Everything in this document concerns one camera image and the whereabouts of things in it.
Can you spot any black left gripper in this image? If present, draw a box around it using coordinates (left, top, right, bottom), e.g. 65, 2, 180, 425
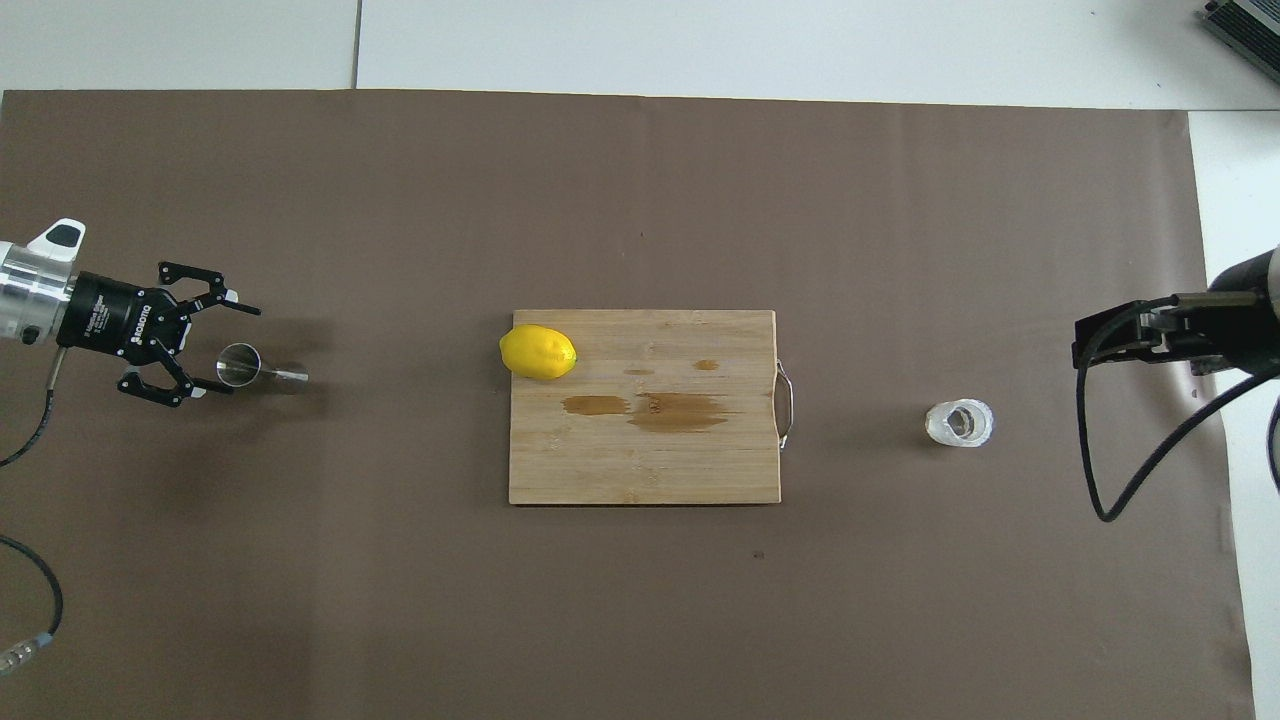
58, 261, 263, 408

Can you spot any grey ribbed metal device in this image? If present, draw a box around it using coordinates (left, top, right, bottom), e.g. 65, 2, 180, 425
1200, 0, 1280, 58

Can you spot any steel cocktail jigger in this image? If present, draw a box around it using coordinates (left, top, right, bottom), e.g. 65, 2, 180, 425
216, 342, 310, 393

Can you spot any brown table mat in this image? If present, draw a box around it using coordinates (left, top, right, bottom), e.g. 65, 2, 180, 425
0, 88, 1256, 720

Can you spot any wooden cutting board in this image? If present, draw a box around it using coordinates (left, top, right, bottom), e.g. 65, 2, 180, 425
508, 309, 797, 506

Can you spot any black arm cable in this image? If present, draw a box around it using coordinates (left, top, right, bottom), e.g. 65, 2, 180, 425
0, 345, 69, 679
1075, 295, 1280, 524

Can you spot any clear textured glass cup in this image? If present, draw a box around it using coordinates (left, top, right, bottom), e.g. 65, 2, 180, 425
924, 398, 996, 448

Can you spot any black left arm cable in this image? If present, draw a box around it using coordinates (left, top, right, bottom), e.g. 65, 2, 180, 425
0, 345, 69, 679

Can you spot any yellow lemon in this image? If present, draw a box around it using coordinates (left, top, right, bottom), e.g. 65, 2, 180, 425
499, 324, 579, 381

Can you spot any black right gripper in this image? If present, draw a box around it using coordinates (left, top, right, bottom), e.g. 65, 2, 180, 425
1073, 248, 1280, 376

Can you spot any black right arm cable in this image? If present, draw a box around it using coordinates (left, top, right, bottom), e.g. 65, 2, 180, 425
1075, 295, 1280, 524

